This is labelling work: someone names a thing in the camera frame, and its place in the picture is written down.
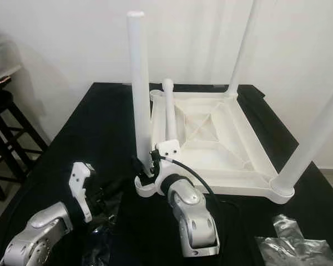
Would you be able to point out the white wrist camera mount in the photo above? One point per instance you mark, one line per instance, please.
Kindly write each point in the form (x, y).
(170, 155)
(80, 188)

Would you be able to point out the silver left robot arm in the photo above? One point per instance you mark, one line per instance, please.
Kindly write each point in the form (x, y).
(39, 238)

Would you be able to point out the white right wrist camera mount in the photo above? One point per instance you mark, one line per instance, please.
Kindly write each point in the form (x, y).
(170, 155)

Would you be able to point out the white plastic children table top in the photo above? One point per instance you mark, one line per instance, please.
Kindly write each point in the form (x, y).
(222, 138)

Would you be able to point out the black round stool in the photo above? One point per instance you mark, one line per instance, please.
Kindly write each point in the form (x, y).
(5, 102)

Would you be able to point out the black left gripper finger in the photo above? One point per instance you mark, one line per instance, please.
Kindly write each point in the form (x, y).
(114, 188)

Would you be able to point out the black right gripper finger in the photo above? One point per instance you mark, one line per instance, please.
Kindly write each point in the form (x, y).
(140, 167)

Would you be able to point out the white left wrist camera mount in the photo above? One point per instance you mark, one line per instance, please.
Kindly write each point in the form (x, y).
(80, 188)

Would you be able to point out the clear container green lid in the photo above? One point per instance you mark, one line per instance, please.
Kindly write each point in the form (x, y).
(3, 55)

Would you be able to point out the clear tape patch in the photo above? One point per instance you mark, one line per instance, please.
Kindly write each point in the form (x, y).
(127, 84)
(102, 245)
(294, 245)
(216, 85)

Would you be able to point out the black tablecloth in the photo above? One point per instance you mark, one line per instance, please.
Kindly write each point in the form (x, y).
(100, 133)

